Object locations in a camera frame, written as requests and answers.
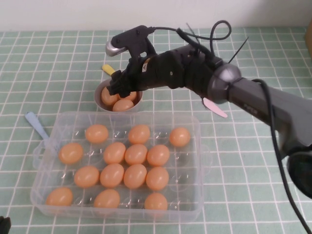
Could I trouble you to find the green white checked tablecloth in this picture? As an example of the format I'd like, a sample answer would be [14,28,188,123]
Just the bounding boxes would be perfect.
[0,28,312,234]

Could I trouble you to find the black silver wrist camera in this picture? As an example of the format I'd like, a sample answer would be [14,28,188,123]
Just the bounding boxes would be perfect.
[105,25,156,66]

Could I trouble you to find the black zip tie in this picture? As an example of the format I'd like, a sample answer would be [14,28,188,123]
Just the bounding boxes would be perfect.
[229,36,251,64]
[186,22,206,43]

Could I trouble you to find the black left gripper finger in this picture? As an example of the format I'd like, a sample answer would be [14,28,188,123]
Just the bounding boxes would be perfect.
[0,215,12,234]

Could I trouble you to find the blue plastic spoon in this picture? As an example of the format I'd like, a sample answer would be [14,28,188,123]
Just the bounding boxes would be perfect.
[24,112,51,141]

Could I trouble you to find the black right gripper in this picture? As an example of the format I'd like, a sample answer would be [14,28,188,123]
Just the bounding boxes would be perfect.
[108,47,193,97]

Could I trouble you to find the clear plastic egg box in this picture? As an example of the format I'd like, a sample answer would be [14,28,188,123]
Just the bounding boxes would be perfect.
[29,111,211,222]

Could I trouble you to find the brown cardboard box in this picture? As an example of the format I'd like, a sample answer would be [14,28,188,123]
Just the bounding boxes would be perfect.
[303,18,312,58]

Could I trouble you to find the pink plastic knife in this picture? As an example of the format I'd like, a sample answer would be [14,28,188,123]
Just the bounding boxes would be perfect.
[203,97,228,119]

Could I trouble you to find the grey pot with yellow handle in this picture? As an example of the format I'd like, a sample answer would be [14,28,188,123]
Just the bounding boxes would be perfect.
[94,64,143,113]

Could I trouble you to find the black camera cable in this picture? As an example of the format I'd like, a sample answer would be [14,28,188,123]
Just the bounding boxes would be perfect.
[150,20,312,232]

